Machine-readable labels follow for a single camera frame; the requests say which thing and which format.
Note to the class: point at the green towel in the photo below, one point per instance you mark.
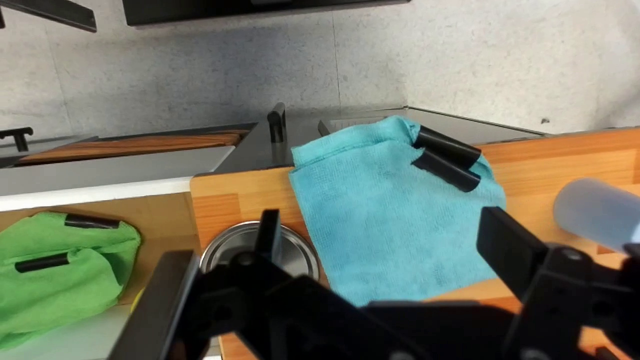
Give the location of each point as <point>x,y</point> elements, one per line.
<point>60,286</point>

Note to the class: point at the metal bowl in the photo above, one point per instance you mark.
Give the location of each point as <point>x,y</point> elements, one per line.
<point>297,251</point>

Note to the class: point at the pale blue plastic cup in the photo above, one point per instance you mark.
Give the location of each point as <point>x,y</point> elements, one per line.
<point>596,213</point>

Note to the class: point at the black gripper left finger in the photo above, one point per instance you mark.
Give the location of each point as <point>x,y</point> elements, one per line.
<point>267,306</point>

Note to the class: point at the white toy sink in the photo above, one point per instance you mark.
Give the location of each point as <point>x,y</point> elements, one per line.
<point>100,176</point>

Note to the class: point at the black metal bar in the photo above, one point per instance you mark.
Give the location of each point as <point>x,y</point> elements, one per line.
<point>267,9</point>
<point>53,13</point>

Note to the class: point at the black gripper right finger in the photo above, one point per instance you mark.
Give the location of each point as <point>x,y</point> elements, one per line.
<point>572,300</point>

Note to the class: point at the blue towel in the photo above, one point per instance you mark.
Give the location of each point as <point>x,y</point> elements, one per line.
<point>380,221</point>

